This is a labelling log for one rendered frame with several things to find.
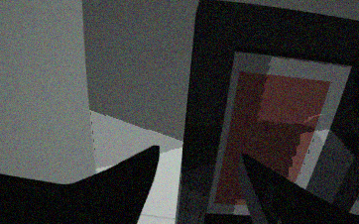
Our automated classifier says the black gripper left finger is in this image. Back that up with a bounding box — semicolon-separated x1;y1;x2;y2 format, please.
0;146;160;224

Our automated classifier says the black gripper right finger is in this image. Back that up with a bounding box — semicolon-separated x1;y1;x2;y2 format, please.
237;154;359;224

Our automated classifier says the black picture frame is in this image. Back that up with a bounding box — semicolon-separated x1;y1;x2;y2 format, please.
175;0;359;224

